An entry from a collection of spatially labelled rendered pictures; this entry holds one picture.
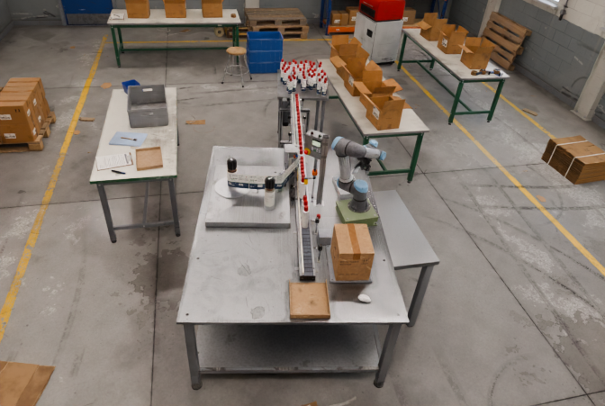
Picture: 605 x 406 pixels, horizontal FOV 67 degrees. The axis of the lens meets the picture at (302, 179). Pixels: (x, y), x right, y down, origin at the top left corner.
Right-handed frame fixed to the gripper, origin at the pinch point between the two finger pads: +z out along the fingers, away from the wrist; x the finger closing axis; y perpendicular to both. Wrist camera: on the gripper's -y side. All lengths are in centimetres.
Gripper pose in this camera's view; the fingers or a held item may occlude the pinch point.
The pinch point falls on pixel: (358, 174)
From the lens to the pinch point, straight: 409.5
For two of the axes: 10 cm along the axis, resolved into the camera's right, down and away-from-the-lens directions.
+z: -2.9, 8.2, 5.0
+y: 2.9, 5.7, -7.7
